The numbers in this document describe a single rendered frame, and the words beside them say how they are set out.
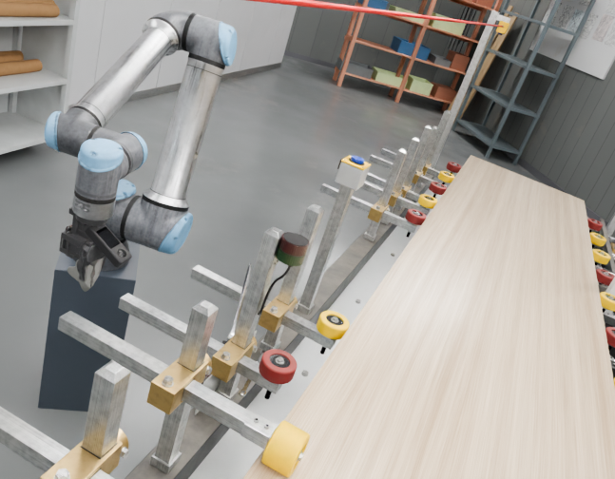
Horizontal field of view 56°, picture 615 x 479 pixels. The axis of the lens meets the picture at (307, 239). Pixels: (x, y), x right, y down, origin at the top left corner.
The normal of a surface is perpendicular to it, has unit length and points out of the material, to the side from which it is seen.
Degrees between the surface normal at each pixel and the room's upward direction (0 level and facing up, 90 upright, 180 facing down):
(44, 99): 90
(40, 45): 90
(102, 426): 90
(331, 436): 0
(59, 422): 0
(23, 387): 0
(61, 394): 90
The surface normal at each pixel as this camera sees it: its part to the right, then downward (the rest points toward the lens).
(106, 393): -0.37, 0.31
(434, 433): 0.29, -0.86
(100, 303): 0.18, 0.49
